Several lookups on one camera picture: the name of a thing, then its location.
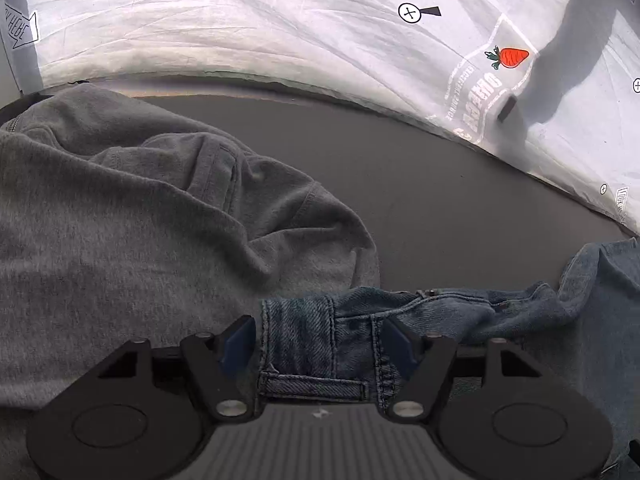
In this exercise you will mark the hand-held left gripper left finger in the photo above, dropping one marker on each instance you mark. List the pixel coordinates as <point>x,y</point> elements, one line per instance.
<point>235,351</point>

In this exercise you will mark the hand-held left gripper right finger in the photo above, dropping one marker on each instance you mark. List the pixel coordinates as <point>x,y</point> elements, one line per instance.
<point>400,354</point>

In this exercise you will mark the blue denim jeans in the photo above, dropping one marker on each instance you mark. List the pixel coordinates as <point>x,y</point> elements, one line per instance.
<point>500,320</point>

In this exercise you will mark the grey t-shirt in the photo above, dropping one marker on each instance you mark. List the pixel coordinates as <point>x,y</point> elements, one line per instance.
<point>150,240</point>

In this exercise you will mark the white printed sheet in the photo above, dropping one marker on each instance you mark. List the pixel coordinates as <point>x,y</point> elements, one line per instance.
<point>250,20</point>

